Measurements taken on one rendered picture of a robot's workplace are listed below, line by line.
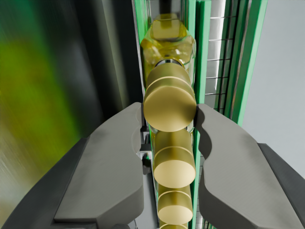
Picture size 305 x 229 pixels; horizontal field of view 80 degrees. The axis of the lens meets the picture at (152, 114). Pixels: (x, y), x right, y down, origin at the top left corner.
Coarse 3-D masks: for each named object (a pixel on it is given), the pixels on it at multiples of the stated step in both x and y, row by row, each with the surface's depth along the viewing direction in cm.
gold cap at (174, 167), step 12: (168, 132) 16; (180, 132) 16; (156, 144) 16; (168, 144) 15; (180, 144) 15; (156, 156) 15; (168, 156) 14; (180, 156) 14; (192, 156) 15; (156, 168) 14; (168, 168) 14; (180, 168) 14; (192, 168) 14; (156, 180) 15; (168, 180) 15; (180, 180) 15; (192, 180) 15
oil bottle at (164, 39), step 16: (160, 32) 21; (176, 32) 20; (144, 48) 17; (160, 48) 17; (176, 48) 16; (192, 48) 17; (144, 64) 17; (192, 64) 17; (144, 80) 19; (192, 80) 18
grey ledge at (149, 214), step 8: (144, 176) 57; (152, 176) 58; (144, 184) 59; (152, 184) 59; (144, 192) 61; (152, 192) 61; (144, 200) 63; (152, 200) 63; (144, 208) 66; (152, 208) 66; (144, 216) 69; (152, 216) 68; (136, 224) 72; (144, 224) 72; (152, 224) 71
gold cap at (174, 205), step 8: (160, 184) 19; (160, 192) 19; (168, 192) 18; (176, 192) 18; (184, 192) 18; (160, 200) 18; (168, 200) 17; (176, 200) 17; (184, 200) 17; (160, 208) 17; (168, 208) 17; (176, 208) 17; (184, 208) 17; (160, 216) 18; (168, 216) 17; (176, 216) 17; (184, 216) 17; (192, 216) 17; (176, 224) 18
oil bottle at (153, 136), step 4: (192, 132) 24; (152, 136) 24; (192, 136) 24; (152, 140) 24; (192, 140) 23; (152, 144) 24; (192, 144) 23; (152, 148) 24; (192, 148) 24; (152, 152) 25
